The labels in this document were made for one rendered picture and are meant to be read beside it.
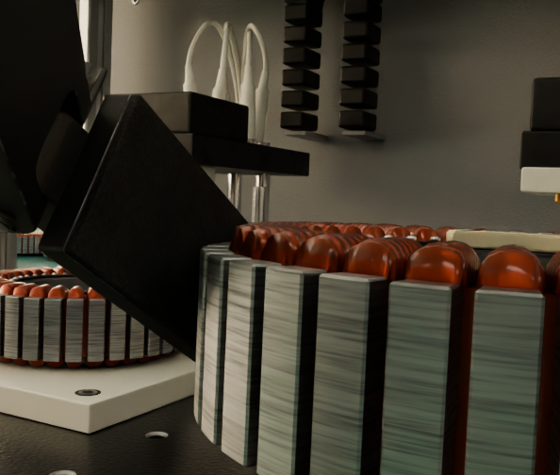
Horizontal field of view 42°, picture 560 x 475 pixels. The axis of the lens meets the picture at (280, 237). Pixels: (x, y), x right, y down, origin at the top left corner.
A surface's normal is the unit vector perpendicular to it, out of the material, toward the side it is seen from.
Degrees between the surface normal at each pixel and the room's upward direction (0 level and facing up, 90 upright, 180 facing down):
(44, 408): 90
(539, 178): 90
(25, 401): 90
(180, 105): 90
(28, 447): 0
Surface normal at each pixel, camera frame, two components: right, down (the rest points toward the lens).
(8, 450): 0.04, -1.00
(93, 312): 0.35, 0.07
